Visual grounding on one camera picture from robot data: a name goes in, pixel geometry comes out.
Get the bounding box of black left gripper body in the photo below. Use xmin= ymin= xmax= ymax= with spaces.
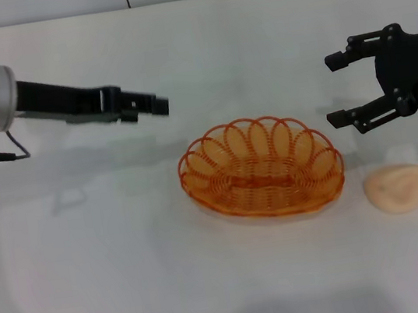
xmin=10 ymin=65 xmax=127 ymax=139

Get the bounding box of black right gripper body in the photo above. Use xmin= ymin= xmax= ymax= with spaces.
xmin=367 ymin=19 xmax=418 ymax=121

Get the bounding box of pale round bread bun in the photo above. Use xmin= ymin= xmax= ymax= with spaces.
xmin=360 ymin=160 xmax=418 ymax=218

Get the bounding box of orange woven plastic basket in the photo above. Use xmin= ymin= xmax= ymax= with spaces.
xmin=171 ymin=104 xmax=352 ymax=233

